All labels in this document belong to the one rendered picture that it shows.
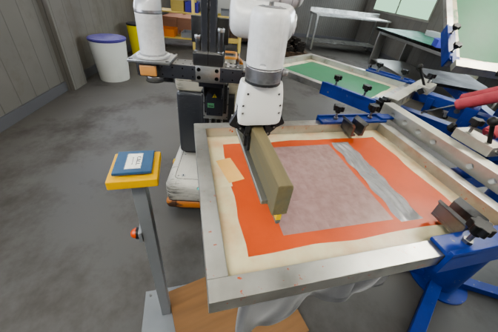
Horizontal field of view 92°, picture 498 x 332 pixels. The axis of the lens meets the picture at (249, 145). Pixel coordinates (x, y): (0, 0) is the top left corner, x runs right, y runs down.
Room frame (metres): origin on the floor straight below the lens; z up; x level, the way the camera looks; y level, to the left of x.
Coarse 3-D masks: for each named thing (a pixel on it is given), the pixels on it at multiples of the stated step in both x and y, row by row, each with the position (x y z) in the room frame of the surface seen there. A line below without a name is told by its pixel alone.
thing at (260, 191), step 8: (240, 136) 0.54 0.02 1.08; (240, 144) 0.51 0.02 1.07; (248, 152) 0.47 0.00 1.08; (248, 160) 0.44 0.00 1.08; (248, 168) 0.42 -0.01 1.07; (256, 176) 0.39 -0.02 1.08; (256, 184) 0.37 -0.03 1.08; (256, 192) 0.35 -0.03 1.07; (264, 192) 0.35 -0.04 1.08; (264, 200) 0.32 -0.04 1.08
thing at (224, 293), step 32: (224, 128) 0.72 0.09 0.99; (288, 128) 0.79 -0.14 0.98; (320, 128) 0.83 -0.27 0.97; (384, 128) 0.88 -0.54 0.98; (416, 160) 0.70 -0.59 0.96; (480, 192) 0.53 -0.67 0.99; (224, 256) 0.25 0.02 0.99; (352, 256) 0.28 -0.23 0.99; (384, 256) 0.29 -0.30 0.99; (416, 256) 0.30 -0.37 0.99; (224, 288) 0.20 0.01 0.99; (256, 288) 0.20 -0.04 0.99; (288, 288) 0.21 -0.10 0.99; (320, 288) 0.23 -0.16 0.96
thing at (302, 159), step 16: (272, 144) 0.71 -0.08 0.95; (288, 144) 0.72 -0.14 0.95; (304, 144) 0.73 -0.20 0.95; (320, 144) 0.75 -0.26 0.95; (352, 144) 0.77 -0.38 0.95; (368, 144) 0.79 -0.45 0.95; (240, 160) 0.60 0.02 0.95; (288, 160) 0.62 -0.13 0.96; (304, 160) 0.63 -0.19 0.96; (320, 160) 0.65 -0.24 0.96; (336, 160) 0.66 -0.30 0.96; (368, 160) 0.68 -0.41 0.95; (384, 160) 0.69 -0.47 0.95; (400, 160) 0.70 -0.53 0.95; (304, 176) 0.55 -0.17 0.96; (320, 176) 0.56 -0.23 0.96
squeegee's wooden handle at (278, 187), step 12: (252, 132) 0.47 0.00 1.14; (264, 132) 0.46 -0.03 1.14; (252, 144) 0.46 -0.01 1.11; (264, 144) 0.42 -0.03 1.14; (252, 156) 0.45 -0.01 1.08; (264, 156) 0.38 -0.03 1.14; (276, 156) 0.38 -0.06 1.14; (264, 168) 0.37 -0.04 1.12; (276, 168) 0.34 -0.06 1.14; (264, 180) 0.36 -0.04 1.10; (276, 180) 0.31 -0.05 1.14; (288, 180) 0.32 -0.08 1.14; (276, 192) 0.30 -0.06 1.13; (288, 192) 0.30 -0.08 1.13; (276, 204) 0.30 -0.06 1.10; (288, 204) 0.30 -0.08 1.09
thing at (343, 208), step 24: (240, 192) 0.46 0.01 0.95; (312, 192) 0.49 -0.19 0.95; (336, 192) 0.50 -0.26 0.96; (360, 192) 0.51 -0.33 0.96; (408, 192) 0.54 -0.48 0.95; (432, 192) 0.55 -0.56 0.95; (240, 216) 0.38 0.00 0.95; (264, 216) 0.39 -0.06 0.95; (288, 216) 0.39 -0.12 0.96; (312, 216) 0.40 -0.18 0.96; (336, 216) 0.41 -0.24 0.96; (360, 216) 0.42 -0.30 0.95; (384, 216) 0.43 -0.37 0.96; (432, 216) 0.45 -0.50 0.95; (264, 240) 0.32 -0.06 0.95; (288, 240) 0.33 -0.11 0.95; (312, 240) 0.34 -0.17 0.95; (336, 240) 0.34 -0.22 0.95
